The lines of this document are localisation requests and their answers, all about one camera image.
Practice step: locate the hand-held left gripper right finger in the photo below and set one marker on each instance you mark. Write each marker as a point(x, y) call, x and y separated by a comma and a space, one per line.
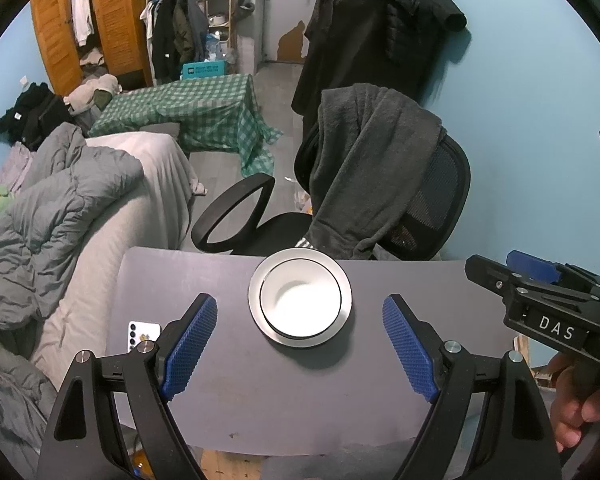
point(410, 355)

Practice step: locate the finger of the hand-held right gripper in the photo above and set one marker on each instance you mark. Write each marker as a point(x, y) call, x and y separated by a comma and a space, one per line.
point(530, 262)
point(492, 275)

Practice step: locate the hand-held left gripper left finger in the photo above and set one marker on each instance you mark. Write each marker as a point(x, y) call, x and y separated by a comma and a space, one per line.
point(190, 350)

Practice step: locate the white plate dark rim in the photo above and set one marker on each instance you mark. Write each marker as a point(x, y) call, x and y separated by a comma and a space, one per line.
point(300, 343)

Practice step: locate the white bowl dark rim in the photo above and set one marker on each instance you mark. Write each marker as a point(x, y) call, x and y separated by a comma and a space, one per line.
point(300, 305)

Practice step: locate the wooden slat bundle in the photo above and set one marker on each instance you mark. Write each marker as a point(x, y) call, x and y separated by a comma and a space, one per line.
point(522, 350)

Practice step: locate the white smartphone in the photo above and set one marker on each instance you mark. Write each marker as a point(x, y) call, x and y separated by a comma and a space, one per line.
point(140, 332)

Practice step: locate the black office chair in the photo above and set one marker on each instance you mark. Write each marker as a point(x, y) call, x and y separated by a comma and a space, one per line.
point(445, 185)

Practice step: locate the light grey bed sheet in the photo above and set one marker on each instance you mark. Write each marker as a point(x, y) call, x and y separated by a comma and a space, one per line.
point(145, 185)

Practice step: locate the dark grey fleece robe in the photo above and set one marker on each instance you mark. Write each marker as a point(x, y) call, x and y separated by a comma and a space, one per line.
point(360, 160)

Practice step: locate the small bag on floor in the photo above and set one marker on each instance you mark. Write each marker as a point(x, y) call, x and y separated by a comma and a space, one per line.
point(302, 200)

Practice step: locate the grey quilt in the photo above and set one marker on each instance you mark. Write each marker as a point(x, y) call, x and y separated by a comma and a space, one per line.
point(45, 220)

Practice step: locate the green checkered tablecloth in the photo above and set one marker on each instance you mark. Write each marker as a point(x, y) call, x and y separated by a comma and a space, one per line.
point(190, 105)

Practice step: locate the black hanging coats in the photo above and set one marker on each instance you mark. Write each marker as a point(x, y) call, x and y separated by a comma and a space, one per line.
point(370, 35)

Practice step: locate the beige clothes pile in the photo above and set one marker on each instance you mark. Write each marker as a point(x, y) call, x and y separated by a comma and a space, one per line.
point(90, 92)

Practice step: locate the blue storage box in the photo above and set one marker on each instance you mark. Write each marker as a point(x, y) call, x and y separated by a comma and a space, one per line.
point(205, 70)

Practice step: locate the black clothes pile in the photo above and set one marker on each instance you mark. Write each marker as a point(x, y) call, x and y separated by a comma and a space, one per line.
point(30, 115)

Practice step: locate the dark hanging clothes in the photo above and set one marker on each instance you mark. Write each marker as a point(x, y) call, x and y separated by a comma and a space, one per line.
point(175, 30)

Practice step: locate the grey door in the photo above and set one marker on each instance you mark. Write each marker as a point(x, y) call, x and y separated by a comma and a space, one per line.
point(280, 20)

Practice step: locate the orange wooden wardrobe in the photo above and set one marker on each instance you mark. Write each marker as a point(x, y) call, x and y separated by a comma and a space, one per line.
point(120, 20)

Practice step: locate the white hanging shirt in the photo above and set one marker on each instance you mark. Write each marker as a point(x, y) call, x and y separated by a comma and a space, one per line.
point(81, 10)

